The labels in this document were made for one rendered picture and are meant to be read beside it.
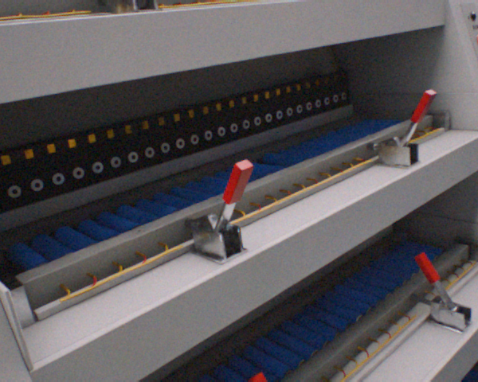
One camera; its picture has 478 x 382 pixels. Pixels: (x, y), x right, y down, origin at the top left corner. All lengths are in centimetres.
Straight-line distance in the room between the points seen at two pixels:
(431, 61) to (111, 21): 49
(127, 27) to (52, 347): 22
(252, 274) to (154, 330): 9
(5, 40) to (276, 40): 23
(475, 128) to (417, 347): 31
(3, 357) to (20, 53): 18
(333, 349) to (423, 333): 12
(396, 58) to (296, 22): 31
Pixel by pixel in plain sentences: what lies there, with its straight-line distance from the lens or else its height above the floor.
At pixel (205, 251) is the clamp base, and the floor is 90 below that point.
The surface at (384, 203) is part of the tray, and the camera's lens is 50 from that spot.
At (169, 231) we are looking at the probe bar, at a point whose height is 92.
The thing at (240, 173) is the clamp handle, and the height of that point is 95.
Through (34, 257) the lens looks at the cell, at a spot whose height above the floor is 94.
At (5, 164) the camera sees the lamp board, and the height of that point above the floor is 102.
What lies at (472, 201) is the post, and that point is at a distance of 75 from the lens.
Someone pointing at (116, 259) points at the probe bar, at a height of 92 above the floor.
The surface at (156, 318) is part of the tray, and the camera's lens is 33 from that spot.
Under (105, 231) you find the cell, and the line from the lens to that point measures 42.
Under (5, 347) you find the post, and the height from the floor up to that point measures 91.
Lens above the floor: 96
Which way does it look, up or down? 3 degrees down
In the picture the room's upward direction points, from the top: 19 degrees counter-clockwise
